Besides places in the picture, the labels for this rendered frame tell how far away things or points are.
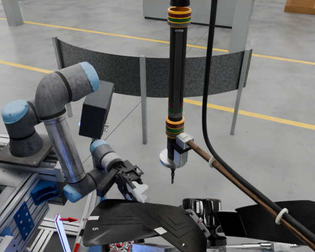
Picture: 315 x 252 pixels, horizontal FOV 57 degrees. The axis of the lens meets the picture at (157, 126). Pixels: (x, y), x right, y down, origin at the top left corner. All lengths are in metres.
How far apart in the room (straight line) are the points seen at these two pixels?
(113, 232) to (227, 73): 2.22
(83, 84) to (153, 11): 6.40
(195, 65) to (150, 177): 1.10
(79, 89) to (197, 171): 1.94
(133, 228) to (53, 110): 0.46
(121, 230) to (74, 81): 0.51
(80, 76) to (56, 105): 0.13
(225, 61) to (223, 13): 4.11
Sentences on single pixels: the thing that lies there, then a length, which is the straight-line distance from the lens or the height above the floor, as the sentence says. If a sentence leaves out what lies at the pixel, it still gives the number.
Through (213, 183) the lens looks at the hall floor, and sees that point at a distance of 2.72.
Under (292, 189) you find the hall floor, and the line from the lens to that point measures 2.88.
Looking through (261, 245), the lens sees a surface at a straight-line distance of 1.03.
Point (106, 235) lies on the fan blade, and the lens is 0.91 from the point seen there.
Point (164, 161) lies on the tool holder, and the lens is 0.73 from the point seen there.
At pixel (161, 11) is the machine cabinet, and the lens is 7.30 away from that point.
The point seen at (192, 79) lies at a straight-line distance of 2.74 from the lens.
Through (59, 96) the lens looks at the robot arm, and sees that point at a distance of 1.02.
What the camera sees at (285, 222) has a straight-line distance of 0.54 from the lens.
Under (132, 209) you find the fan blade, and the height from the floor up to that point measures 1.42.
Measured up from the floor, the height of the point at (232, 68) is 0.80.
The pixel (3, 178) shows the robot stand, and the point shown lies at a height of 0.95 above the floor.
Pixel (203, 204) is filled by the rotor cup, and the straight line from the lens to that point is 0.88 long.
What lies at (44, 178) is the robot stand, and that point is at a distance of 1.53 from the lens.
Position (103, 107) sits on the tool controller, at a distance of 1.36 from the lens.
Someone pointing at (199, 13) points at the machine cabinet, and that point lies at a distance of 7.00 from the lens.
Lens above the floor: 1.93
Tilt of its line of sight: 35 degrees down
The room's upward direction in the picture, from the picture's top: straight up
